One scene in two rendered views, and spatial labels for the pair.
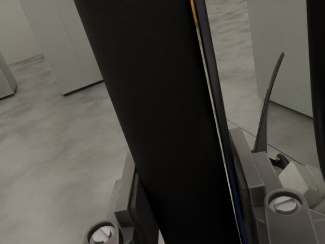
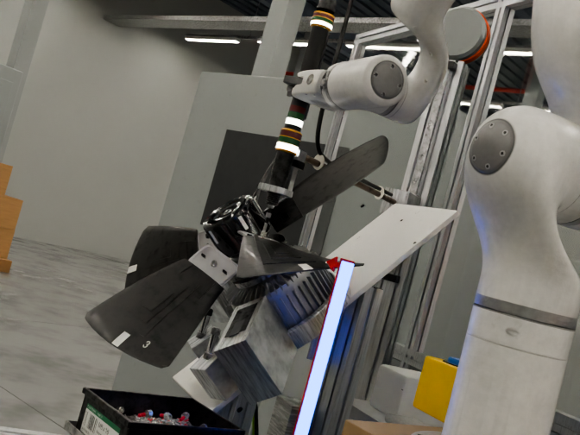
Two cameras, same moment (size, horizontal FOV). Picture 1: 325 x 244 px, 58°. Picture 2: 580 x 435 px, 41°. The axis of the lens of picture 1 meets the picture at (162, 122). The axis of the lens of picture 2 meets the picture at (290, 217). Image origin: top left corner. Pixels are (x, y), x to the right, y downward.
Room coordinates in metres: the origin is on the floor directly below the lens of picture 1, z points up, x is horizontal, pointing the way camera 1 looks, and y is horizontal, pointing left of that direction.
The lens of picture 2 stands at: (-1.18, 0.82, 1.19)
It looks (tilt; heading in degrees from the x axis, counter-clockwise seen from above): 2 degrees up; 326
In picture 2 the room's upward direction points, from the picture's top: 16 degrees clockwise
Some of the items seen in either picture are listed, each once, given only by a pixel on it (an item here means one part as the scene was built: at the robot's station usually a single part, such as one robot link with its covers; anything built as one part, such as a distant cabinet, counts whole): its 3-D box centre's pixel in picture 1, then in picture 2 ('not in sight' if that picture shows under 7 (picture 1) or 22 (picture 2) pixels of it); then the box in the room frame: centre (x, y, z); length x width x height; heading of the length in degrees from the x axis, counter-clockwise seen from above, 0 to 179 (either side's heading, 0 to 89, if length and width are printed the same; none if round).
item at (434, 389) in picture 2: not in sight; (471, 400); (-0.31, -0.23, 1.02); 0.16 x 0.10 x 0.11; 80
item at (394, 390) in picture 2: not in sight; (411, 394); (0.18, -0.61, 0.92); 0.17 x 0.16 x 0.11; 80
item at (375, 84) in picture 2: not in sight; (369, 84); (-0.15, 0.03, 1.49); 0.13 x 0.09 x 0.08; 170
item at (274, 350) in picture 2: not in sight; (257, 348); (0.04, -0.02, 0.98); 0.20 x 0.16 x 0.20; 80
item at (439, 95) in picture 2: not in sight; (418, 170); (0.38, -0.62, 1.48); 0.05 x 0.03 x 0.62; 25
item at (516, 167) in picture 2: not in sight; (529, 214); (-0.58, 0.08, 1.30); 0.19 x 0.12 x 0.24; 88
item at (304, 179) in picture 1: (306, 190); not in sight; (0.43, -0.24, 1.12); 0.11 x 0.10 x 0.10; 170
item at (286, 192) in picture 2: not in sight; (283, 170); (0.10, -0.01, 1.33); 0.09 x 0.07 x 0.10; 115
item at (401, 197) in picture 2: not in sight; (400, 205); (0.36, -0.57, 1.37); 0.10 x 0.07 x 0.08; 115
